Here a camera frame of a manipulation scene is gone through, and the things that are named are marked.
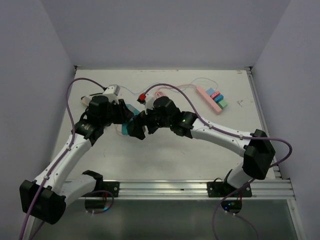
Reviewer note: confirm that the pink plug adapter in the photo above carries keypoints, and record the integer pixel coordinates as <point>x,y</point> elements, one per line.
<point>215,95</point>

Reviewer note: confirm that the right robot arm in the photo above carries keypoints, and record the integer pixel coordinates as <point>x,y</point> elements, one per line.
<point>255,148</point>

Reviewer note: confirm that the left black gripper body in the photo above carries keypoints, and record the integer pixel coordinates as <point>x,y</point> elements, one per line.
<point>116,113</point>

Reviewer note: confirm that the blue plug adapter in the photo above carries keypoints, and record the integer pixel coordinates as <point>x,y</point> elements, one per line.
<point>210,91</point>

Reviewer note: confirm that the mint green plug adapter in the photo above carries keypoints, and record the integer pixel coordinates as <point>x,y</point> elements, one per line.
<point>222,104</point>

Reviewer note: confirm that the beige power strip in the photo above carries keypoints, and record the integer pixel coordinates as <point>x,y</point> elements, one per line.
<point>85,100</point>

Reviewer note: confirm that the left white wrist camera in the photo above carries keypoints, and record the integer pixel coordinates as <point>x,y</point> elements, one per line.
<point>112,93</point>

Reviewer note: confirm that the teal plug adapter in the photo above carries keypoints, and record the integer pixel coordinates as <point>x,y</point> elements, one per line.
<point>218,98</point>

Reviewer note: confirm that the aluminium front rail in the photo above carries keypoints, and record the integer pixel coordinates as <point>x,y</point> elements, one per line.
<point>276,189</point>

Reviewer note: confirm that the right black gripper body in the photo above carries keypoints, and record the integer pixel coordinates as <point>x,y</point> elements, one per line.
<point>153,120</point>

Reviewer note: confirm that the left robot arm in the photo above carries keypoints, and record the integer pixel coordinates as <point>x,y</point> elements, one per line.
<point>42,198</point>

